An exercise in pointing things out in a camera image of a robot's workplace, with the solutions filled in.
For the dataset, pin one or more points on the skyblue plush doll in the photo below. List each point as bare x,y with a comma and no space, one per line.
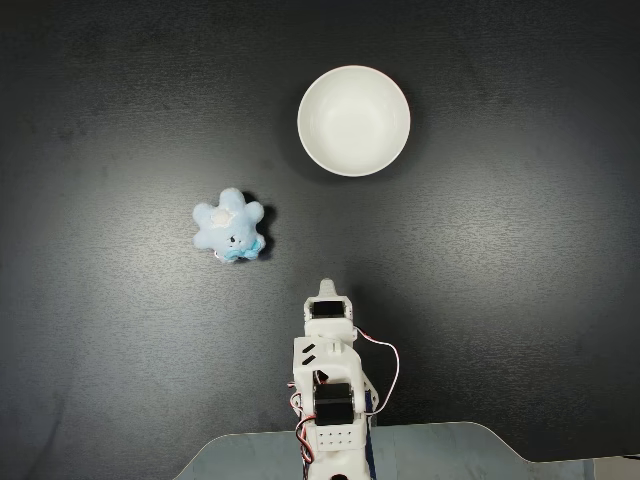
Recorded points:
235,225

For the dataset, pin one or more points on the white bowl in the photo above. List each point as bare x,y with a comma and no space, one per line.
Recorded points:
354,120

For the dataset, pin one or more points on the grey cloth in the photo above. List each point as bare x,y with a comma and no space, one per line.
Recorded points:
450,452

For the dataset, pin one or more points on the blue clamp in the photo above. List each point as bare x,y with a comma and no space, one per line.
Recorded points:
371,445

